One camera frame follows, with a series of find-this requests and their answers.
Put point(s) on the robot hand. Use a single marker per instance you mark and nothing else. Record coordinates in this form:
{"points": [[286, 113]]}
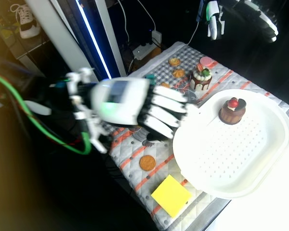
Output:
{"points": [[213, 21], [125, 108]]}

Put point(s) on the white cream cake chocolate drip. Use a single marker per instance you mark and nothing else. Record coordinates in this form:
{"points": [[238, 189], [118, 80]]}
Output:
{"points": [[201, 80]]}

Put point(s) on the brown chocolate cake with cherry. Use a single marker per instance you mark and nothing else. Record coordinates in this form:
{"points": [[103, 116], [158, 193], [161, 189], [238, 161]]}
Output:
{"points": [[232, 114]]}

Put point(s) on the white perforated plastic tray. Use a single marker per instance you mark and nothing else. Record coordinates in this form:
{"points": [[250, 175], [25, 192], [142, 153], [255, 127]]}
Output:
{"points": [[231, 156]]}

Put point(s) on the grey quilt with bear print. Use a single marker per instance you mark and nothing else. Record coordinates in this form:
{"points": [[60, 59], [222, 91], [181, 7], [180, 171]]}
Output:
{"points": [[135, 144]]}

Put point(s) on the pink sandwich cookie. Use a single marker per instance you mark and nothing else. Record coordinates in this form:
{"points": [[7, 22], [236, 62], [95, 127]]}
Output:
{"points": [[206, 61]]}

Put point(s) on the orange swirl cookie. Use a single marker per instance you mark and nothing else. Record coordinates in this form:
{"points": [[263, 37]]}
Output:
{"points": [[178, 73], [165, 85]]}

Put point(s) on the white plug adapter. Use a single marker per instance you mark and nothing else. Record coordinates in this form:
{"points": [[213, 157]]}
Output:
{"points": [[156, 36]]}

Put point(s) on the round tan biscuit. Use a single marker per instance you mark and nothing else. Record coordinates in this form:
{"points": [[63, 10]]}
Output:
{"points": [[147, 163]]}

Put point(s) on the white power strip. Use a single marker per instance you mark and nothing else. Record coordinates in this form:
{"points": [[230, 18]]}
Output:
{"points": [[142, 51]]}

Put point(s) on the yellow block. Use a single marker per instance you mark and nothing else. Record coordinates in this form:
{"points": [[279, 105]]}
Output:
{"points": [[171, 193]]}

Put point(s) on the white sneaker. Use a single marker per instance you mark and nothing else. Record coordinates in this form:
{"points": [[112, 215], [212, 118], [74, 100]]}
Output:
{"points": [[26, 24]]}

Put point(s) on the white and blue lit post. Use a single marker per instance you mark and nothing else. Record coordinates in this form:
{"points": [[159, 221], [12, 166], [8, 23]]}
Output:
{"points": [[62, 41]]}

